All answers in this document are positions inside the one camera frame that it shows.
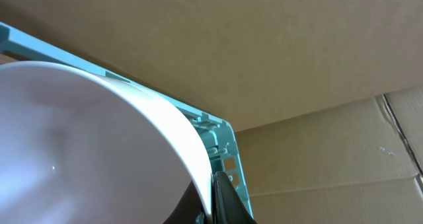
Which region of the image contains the white pink bowl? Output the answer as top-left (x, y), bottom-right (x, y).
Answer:
top-left (1, 61), bottom-right (213, 223)

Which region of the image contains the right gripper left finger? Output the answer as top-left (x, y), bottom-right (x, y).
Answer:
top-left (163, 182), bottom-right (207, 224)

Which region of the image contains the grey dishwasher rack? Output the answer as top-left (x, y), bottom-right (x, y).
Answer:
top-left (1, 22), bottom-right (252, 214)

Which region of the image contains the cardboard box wall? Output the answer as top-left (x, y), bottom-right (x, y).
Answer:
top-left (1, 0), bottom-right (422, 223)

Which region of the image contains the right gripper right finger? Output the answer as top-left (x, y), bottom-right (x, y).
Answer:
top-left (213, 171), bottom-right (256, 224)

